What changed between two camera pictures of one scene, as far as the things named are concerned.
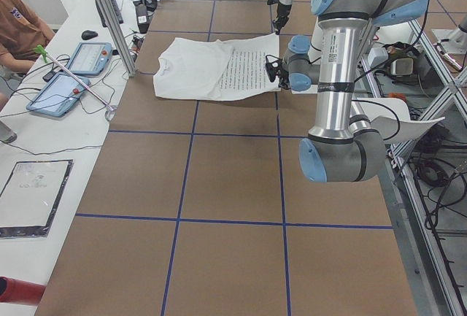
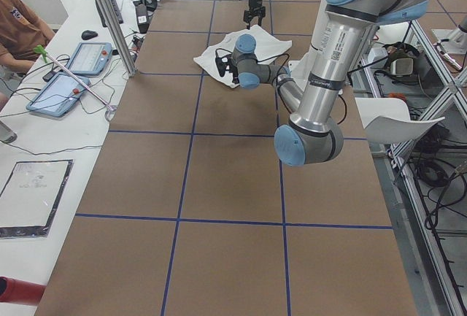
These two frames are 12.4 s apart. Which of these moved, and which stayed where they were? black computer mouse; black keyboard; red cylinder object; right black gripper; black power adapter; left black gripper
Moved: right black gripper; left black gripper
Stayed: black keyboard; black power adapter; black computer mouse; red cylinder object
